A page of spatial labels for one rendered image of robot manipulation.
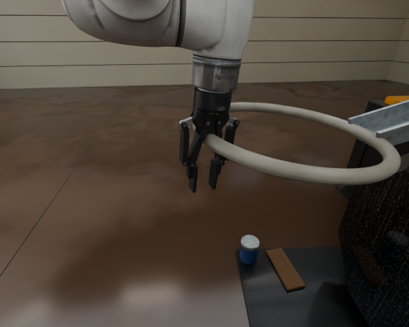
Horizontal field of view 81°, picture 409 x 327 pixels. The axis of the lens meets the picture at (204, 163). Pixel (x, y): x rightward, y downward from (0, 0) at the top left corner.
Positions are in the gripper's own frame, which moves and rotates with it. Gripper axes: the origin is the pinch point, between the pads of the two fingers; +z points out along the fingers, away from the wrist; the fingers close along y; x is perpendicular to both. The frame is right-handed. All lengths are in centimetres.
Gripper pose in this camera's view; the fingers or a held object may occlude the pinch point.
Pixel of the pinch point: (203, 176)
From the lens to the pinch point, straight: 56.8
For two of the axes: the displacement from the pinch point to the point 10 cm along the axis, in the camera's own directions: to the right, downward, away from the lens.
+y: 9.2, -1.1, 3.9
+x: -3.9, -4.7, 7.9
